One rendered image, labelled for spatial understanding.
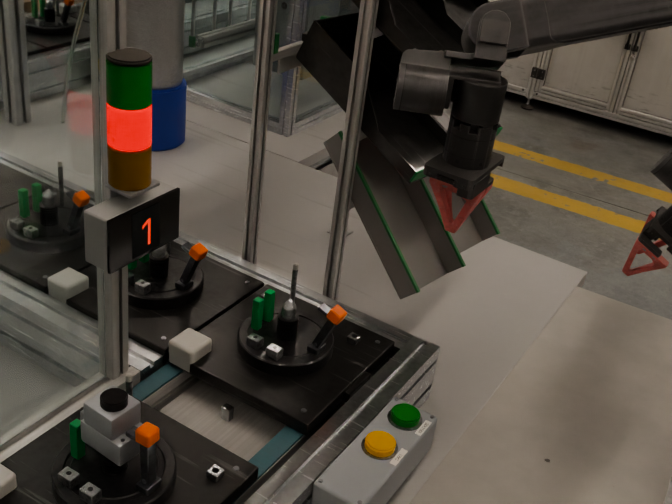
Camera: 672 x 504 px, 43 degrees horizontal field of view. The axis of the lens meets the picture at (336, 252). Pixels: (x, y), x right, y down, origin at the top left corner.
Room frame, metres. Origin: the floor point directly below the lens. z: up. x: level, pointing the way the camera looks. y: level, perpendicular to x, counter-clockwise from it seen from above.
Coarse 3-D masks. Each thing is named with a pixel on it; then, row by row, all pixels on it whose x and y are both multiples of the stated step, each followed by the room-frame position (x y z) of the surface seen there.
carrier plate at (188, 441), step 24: (144, 408) 0.84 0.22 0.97; (48, 432) 0.77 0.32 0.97; (168, 432) 0.80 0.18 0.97; (192, 432) 0.81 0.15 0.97; (24, 456) 0.73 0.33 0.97; (48, 456) 0.73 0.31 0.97; (192, 456) 0.77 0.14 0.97; (216, 456) 0.77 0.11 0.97; (24, 480) 0.69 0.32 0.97; (48, 480) 0.70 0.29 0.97; (192, 480) 0.73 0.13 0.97; (240, 480) 0.74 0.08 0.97
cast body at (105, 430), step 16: (96, 400) 0.71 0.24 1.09; (112, 400) 0.71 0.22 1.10; (128, 400) 0.72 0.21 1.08; (80, 416) 0.74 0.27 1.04; (96, 416) 0.70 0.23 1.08; (112, 416) 0.69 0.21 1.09; (128, 416) 0.71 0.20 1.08; (96, 432) 0.70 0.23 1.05; (112, 432) 0.69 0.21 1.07; (96, 448) 0.70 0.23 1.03; (112, 448) 0.68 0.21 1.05; (128, 448) 0.69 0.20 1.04
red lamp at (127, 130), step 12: (108, 108) 0.89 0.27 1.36; (108, 120) 0.89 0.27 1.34; (120, 120) 0.88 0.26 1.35; (132, 120) 0.88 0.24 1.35; (144, 120) 0.89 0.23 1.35; (108, 132) 0.89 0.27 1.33; (120, 132) 0.88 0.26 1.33; (132, 132) 0.88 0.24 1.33; (144, 132) 0.89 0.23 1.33; (108, 144) 0.89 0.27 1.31; (120, 144) 0.88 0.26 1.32; (132, 144) 0.88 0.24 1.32; (144, 144) 0.89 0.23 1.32
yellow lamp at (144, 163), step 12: (108, 156) 0.89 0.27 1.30; (120, 156) 0.88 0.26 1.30; (132, 156) 0.88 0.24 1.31; (144, 156) 0.89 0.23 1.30; (108, 168) 0.89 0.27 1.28; (120, 168) 0.88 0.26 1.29; (132, 168) 0.88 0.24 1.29; (144, 168) 0.89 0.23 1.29; (108, 180) 0.89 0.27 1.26; (120, 180) 0.88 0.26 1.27; (132, 180) 0.88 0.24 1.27; (144, 180) 0.89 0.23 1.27
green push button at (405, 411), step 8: (392, 408) 0.91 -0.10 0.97; (400, 408) 0.91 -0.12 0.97; (408, 408) 0.91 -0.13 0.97; (416, 408) 0.91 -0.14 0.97; (392, 416) 0.89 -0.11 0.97; (400, 416) 0.89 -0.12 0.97; (408, 416) 0.89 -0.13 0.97; (416, 416) 0.89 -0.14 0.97; (400, 424) 0.88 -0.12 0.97; (408, 424) 0.88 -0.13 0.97; (416, 424) 0.89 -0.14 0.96
